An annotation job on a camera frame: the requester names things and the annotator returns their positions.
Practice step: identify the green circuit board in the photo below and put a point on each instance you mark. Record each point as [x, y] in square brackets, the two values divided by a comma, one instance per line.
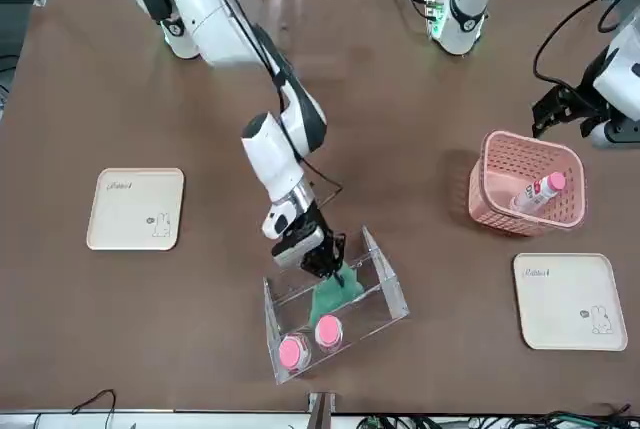
[371, 422]

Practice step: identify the beige tray with rabbit print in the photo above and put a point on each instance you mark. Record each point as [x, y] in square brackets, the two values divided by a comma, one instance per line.
[565, 299]
[130, 209]

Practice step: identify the pink perforated plastic basket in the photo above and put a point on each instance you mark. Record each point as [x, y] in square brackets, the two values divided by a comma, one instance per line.
[500, 209]

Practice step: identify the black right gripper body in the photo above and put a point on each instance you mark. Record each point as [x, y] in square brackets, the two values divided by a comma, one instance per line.
[310, 219]

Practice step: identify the clear acrylic stepped shelf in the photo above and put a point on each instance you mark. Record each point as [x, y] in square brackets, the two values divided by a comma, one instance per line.
[380, 279]

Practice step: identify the aluminium frame post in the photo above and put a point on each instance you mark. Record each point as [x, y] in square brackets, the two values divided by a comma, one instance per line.
[322, 409]

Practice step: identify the white bottle with pink cap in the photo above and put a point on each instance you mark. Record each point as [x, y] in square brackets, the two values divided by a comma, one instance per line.
[537, 191]
[328, 331]
[294, 351]

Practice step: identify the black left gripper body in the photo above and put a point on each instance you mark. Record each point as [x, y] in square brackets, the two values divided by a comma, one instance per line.
[590, 104]

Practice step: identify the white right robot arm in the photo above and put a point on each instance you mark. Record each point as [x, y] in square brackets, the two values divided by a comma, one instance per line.
[215, 24]

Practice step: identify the green fleece cloth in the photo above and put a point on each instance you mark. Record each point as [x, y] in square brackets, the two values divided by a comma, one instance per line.
[330, 299]

